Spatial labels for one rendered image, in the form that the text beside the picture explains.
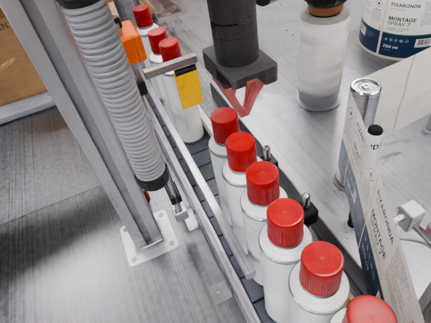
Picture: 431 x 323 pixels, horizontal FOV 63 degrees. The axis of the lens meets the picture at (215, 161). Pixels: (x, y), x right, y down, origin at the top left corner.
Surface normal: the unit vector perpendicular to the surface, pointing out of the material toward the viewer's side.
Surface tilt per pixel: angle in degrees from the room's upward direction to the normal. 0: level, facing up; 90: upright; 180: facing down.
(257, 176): 2
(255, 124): 0
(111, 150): 90
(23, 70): 90
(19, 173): 0
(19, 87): 90
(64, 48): 90
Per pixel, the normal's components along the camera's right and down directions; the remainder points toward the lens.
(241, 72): -0.15, -0.69
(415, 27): -0.28, 0.71
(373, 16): -0.91, 0.37
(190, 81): 0.39, 0.62
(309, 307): -0.48, -0.03
